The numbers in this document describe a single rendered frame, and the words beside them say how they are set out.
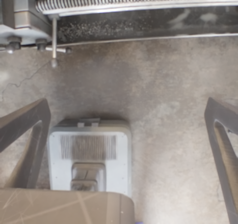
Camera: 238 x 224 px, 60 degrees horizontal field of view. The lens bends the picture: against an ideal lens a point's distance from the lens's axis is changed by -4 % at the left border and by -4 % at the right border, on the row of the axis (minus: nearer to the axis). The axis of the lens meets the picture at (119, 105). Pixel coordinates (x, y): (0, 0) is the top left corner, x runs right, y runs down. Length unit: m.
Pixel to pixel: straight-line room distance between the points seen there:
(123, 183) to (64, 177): 0.37
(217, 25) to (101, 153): 0.96
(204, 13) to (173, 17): 0.16
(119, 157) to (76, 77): 0.63
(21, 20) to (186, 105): 1.18
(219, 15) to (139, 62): 0.59
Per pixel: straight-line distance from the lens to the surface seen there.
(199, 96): 1.59
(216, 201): 1.91
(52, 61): 0.86
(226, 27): 1.23
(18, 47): 0.92
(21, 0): 0.81
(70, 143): 1.33
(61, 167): 1.41
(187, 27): 1.16
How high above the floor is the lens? 1.49
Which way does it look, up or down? 82 degrees down
